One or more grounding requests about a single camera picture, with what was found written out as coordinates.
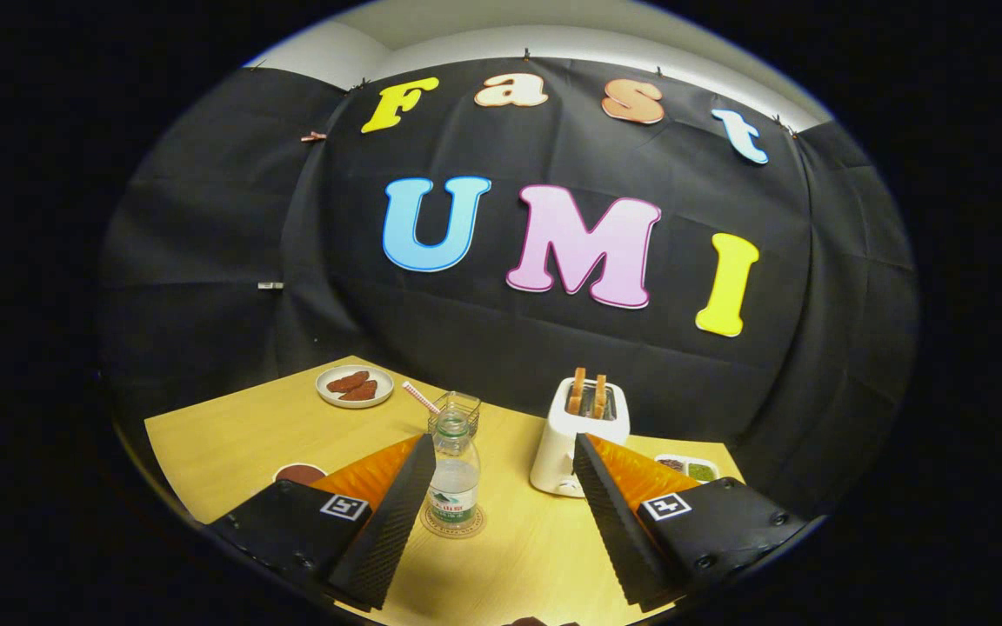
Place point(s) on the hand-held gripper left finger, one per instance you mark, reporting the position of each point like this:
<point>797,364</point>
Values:
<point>392,530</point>

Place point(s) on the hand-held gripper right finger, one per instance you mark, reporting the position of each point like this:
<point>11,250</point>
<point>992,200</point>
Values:
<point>610,530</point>

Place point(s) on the clear plastic juice bottle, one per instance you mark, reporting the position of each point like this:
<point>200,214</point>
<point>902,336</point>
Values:
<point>453,487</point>

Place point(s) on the round cork coaster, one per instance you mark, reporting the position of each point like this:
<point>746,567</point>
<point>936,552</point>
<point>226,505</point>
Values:
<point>478,524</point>

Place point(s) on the wooden table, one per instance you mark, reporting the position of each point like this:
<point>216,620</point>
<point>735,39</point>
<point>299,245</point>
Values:
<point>518,556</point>

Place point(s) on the white toaster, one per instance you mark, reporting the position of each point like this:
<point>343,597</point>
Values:
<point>562,443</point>

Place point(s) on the white divided dish with beans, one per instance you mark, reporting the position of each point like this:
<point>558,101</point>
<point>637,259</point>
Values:
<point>697,469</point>

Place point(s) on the toast slice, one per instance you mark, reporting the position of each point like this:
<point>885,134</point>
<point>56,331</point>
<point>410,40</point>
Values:
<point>599,396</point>
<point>577,391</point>

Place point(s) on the red striped straw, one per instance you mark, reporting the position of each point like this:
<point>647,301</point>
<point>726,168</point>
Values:
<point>420,397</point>

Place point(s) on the brown food piece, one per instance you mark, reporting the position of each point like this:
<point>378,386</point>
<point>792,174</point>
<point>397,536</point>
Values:
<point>360,391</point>
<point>346,382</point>

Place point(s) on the round white plate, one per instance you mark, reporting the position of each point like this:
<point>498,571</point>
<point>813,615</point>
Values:
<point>327,396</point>

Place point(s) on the black backdrop cloth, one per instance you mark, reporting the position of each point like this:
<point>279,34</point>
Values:
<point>814,348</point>

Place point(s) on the pink clip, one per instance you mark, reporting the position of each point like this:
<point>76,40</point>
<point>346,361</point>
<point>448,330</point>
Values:
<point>314,136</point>

